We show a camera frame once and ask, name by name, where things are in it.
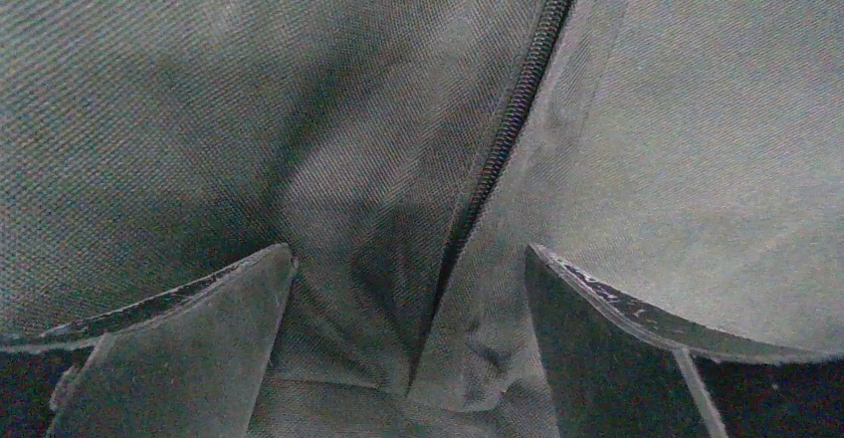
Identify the black student backpack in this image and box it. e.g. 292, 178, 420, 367
1, 0, 843, 437

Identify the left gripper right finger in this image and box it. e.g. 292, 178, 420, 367
525, 245, 843, 437

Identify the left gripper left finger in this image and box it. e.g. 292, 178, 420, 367
1, 244, 298, 437

